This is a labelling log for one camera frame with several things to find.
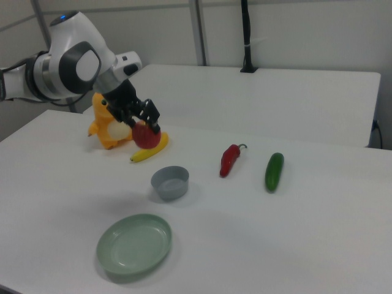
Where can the pale green plate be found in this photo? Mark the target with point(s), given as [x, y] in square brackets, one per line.
[133, 243]

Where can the black pole with clamp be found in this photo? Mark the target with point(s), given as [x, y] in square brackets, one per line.
[246, 33]

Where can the green cucumber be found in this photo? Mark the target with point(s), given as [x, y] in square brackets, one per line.
[274, 173]

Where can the yellow banana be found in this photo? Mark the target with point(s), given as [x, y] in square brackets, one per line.
[144, 155]

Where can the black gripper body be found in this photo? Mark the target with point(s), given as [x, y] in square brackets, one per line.
[124, 95]

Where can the grey bowl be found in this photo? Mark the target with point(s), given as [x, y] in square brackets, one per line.
[170, 183]

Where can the red chili pepper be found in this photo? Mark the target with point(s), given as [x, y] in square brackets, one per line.
[229, 159]

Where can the orange dinosaur plush toy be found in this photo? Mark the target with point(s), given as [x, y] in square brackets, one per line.
[105, 127]

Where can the white background table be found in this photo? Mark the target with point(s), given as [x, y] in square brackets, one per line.
[245, 101]

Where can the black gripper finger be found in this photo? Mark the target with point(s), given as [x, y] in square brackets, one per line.
[125, 118]
[150, 114]

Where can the red apple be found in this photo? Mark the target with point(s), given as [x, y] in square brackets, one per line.
[146, 137]

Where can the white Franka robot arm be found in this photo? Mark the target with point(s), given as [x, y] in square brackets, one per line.
[73, 61]

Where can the silver wall frame post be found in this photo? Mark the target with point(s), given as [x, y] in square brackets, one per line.
[199, 30]

